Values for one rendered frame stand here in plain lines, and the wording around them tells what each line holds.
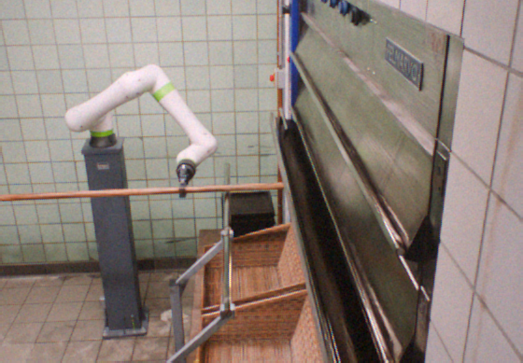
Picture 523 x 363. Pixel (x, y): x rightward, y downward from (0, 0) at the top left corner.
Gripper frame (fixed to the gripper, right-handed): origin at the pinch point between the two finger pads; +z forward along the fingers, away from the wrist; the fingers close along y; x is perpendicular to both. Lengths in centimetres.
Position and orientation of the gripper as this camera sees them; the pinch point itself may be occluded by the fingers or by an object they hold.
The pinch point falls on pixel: (182, 189)
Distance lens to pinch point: 255.5
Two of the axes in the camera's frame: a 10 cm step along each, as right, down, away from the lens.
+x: -10.0, 0.4, -0.4
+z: 0.5, 3.9, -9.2
